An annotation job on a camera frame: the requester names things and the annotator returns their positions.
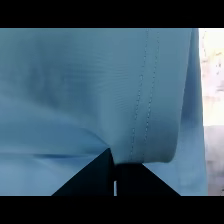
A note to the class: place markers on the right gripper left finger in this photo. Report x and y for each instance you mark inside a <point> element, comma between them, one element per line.
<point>95,178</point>

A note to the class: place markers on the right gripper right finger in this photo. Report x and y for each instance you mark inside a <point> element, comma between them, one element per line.
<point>140,180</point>

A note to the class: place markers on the light blue shirt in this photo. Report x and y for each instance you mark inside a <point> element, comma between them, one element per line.
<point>83,83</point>

